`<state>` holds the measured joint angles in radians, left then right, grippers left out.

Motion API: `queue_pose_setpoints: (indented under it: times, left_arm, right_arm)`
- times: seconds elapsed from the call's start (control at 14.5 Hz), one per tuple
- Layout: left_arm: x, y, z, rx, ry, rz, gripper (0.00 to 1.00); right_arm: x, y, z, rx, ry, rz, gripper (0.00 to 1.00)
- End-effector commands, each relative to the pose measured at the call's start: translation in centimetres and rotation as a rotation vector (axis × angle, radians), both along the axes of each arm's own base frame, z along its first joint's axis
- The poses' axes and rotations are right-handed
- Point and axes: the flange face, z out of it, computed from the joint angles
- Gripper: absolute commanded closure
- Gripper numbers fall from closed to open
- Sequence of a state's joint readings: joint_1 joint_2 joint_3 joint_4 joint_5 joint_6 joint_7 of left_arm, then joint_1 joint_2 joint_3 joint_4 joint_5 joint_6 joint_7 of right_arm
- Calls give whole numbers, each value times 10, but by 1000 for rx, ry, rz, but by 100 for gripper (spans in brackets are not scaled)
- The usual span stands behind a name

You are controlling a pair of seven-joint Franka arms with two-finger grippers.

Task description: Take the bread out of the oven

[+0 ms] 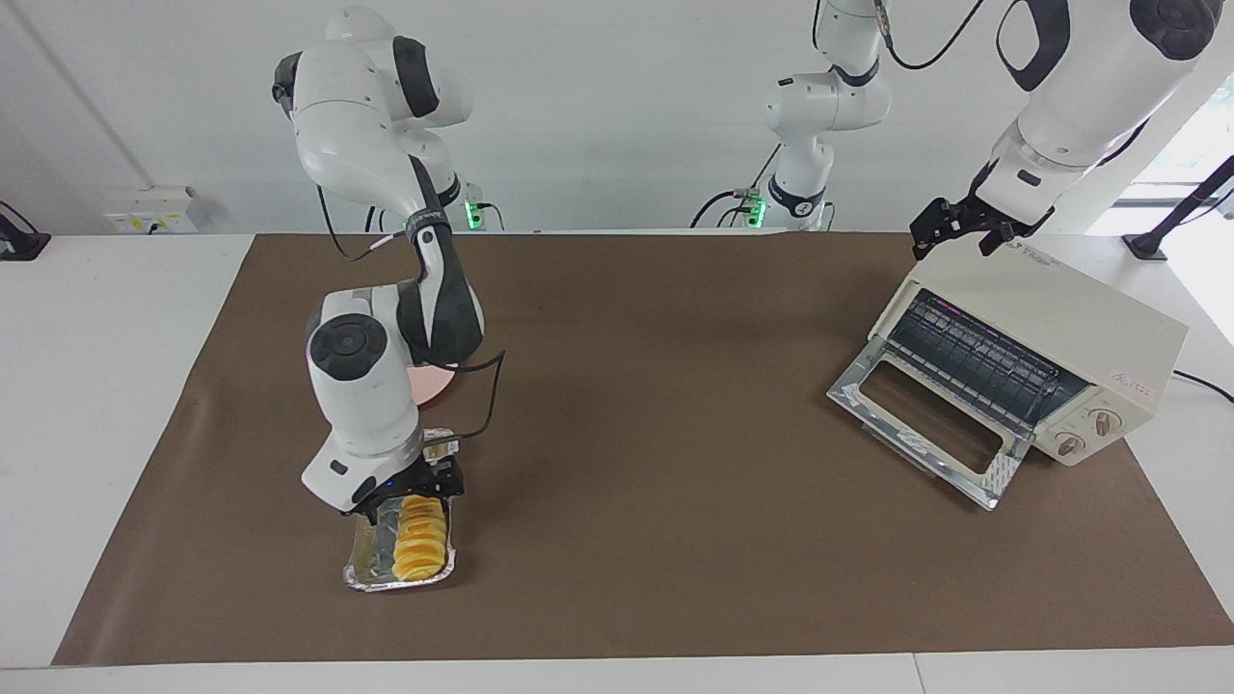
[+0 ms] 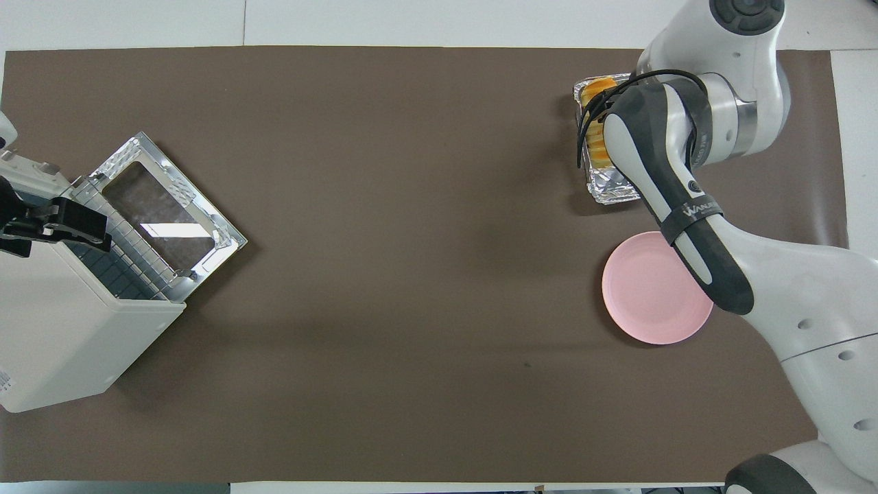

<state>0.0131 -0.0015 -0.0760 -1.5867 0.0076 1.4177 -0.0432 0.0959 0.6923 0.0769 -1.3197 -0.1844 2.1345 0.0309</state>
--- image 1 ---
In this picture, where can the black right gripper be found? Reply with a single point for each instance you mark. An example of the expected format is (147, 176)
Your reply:
(419, 480)

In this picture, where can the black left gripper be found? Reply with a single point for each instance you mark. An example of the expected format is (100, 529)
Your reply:
(983, 214)

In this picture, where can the golden ridged bread roll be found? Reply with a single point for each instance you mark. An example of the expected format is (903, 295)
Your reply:
(421, 540)

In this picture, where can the aluminium foil tray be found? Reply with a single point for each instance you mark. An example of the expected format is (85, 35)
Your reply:
(371, 564)

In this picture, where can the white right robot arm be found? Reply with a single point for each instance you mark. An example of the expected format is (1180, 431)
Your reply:
(362, 386)

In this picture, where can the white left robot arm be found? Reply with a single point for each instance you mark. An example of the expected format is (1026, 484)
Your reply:
(1080, 87)

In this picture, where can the cream toaster oven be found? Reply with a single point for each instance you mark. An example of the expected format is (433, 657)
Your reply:
(1051, 308)

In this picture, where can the glass oven door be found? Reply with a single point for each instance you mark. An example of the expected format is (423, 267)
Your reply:
(858, 395)

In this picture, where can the cream oven knob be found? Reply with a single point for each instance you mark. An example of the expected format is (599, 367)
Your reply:
(1069, 444)
(1105, 421)

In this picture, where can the pink round plate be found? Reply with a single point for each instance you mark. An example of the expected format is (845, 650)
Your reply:
(434, 386)

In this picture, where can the brown table mat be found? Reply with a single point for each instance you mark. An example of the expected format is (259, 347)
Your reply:
(675, 482)

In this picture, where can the black table clamp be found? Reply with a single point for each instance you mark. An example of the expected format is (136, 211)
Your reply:
(19, 241)

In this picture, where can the black camera stand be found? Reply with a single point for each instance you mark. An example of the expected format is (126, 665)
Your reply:
(1181, 207)

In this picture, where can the white wall socket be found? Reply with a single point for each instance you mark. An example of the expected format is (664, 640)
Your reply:
(149, 217)

